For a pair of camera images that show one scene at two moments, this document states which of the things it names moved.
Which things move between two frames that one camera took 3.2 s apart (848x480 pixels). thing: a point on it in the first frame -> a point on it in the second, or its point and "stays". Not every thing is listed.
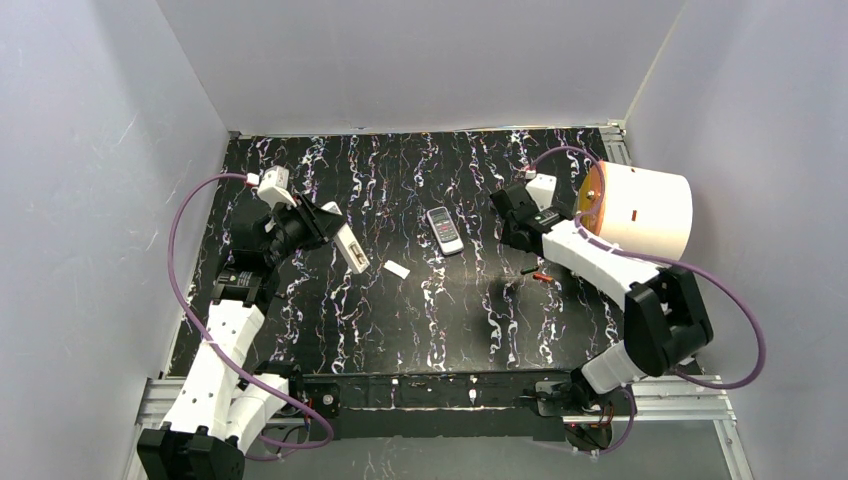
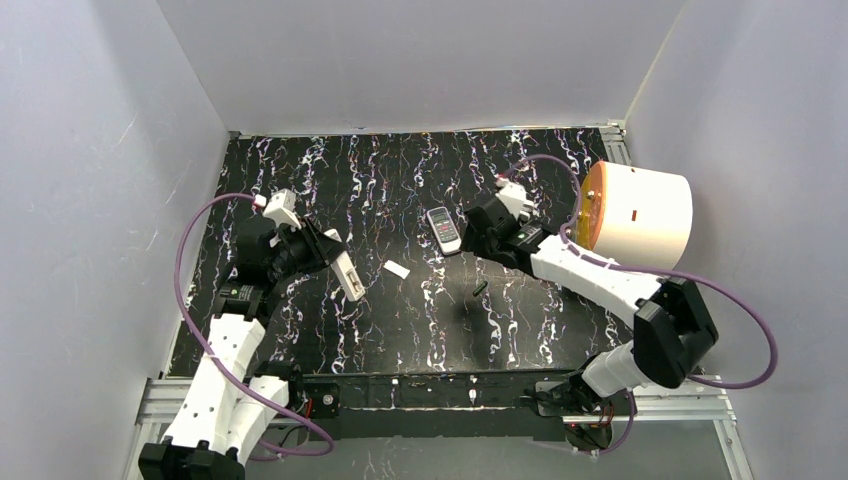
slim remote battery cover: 399,271 stays
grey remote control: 445,230 stays
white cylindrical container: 642,210 stays
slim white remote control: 347,243 -> 346,272
